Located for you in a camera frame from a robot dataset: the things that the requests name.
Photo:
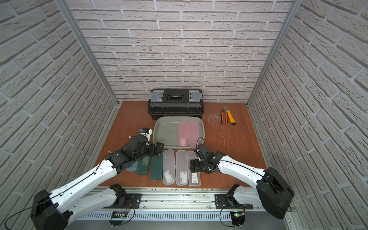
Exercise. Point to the aluminium rail frame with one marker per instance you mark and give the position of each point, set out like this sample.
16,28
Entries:
193,205

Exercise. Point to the clear rectangular pencil case barcode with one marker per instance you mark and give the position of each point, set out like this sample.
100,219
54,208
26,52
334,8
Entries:
194,177

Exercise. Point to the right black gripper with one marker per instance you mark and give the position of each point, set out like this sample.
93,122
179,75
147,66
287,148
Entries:
194,166

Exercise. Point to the grey-blue pencil case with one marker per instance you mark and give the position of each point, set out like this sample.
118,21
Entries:
133,168

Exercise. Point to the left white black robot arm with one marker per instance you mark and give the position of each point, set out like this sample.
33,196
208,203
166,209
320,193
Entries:
57,209

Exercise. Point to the right controller board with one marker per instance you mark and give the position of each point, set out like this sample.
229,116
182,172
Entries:
237,218

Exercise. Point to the dark green translucent pencil case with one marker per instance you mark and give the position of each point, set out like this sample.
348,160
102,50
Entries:
143,166

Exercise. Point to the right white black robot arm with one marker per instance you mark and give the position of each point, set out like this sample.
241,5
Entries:
273,193

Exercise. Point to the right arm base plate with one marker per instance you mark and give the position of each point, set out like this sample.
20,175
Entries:
225,201

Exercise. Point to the orange handled pliers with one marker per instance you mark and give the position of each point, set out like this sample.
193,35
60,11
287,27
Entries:
224,115

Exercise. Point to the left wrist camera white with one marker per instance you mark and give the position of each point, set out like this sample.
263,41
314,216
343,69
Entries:
147,132

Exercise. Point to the pink pencil case with label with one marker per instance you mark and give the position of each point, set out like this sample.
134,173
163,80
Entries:
182,138

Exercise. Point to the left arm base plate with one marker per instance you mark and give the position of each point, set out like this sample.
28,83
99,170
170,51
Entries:
129,200

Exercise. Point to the black plastic toolbox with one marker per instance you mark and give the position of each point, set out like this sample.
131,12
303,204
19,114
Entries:
176,103

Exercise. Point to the dark green flat pencil case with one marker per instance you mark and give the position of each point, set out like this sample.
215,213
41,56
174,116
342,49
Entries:
156,172

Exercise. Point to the clear pencil case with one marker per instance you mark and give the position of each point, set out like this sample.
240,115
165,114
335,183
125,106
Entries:
181,168
169,167

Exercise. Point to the plain pink pencil case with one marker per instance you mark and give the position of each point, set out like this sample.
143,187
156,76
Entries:
193,134

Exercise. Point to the controller board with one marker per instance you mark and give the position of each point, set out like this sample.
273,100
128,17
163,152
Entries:
237,218
118,218

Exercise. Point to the yellow utility knife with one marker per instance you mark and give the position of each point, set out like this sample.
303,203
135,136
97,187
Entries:
229,118

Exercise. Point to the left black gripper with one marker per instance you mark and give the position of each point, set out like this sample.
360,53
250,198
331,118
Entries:
152,148

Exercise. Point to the left controller board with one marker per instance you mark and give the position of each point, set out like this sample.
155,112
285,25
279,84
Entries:
118,218

